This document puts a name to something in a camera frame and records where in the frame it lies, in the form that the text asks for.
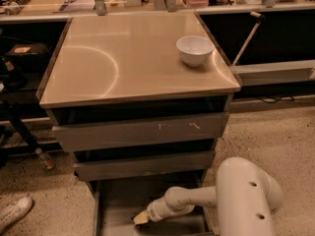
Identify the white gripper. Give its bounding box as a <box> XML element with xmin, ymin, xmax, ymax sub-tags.
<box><xmin>133</xmin><ymin>200</ymin><xmax>169</xmax><ymax>225</ymax></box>

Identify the dark chocolate rxbar wrapper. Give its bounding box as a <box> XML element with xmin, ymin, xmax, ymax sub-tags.
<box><xmin>135</xmin><ymin>221</ymin><xmax>151</xmax><ymax>227</ymax></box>

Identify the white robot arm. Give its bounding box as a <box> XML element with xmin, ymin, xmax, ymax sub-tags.
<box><xmin>133</xmin><ymin>157</ymin><xmax>284</xmax><ymax>236</ymax></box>

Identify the open bottom grey drawer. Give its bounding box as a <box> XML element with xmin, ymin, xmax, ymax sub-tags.
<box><xmin>93</xmin><ymin>171</ymin><xmax>215</xmax><ymax>236</ymax></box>

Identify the middle grey drawer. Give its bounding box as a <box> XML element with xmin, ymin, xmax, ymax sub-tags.
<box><xmin>74</xmin><ymin>150</ymin><xmax>215</xmax><ymax>181</ymax></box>

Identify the top grey drawer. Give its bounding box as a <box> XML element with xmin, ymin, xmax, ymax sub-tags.
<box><xmin>52</xmin><ymin>112</ymin><xmax>228</xmax><ymax>151</ymax></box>

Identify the grey drawer cabinet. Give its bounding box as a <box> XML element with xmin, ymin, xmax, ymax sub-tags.
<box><xmin>35</xmin><ymin>11</ymin><xmax>242</xmax><ymax>236</ymax></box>

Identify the clear plastic bottle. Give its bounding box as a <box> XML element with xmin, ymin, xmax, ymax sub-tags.
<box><xmin>35</xmin><ymin>147</ymin><xmax>55</xmax><ymax>170</ymax></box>

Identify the white shoe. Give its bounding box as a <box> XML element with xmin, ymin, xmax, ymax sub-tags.
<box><xmin>0</xmin><ymin>197</ymin><xmax>33</xmax><ymax>233</ymax></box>

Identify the black tripod stand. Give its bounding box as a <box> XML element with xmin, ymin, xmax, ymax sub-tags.
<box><xmin>1</xmin><ymin>100</ymin><xmax>40</xmax><ymax>151</ymax></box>

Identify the white ceramic bowl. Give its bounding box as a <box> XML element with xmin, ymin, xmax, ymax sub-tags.
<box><xmin>176</xmin><ymin>35</ymin><xmax>215</xmax><ymax>67</ymax></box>

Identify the black bag with tag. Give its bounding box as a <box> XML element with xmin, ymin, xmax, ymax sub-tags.
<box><xmin>4</xmin><ymin>43</ymin><xmax>49</xmax><ymax>66</ymax></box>

